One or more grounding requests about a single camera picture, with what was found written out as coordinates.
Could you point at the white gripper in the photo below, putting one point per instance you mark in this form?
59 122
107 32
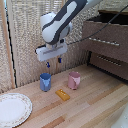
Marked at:
51 52

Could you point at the blue cup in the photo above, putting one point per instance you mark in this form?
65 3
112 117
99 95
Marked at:
45 83

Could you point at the grey robot base corner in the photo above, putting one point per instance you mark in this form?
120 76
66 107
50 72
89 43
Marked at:
120 118

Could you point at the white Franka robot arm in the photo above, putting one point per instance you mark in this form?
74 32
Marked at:
56 26

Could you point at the pink cup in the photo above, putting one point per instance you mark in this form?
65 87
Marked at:
74 81

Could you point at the dark brown drawer cabinet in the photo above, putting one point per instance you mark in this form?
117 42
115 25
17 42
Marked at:
95 66

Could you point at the woven screen panel beside cabinet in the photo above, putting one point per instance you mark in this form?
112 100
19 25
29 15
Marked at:
76 55

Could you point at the yellow rectangular block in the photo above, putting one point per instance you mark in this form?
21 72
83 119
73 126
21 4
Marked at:
62 94

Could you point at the wide woven screen panel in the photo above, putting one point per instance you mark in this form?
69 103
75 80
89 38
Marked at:
26 40

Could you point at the narrow woven screen panel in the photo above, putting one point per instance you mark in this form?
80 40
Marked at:
3 60

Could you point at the white patterned plate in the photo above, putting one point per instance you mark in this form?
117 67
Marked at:
13 110

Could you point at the thin wooden screen post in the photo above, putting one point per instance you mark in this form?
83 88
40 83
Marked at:
58 68

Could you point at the wooden screen post black-edged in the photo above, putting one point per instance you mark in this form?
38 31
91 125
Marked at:
9 56

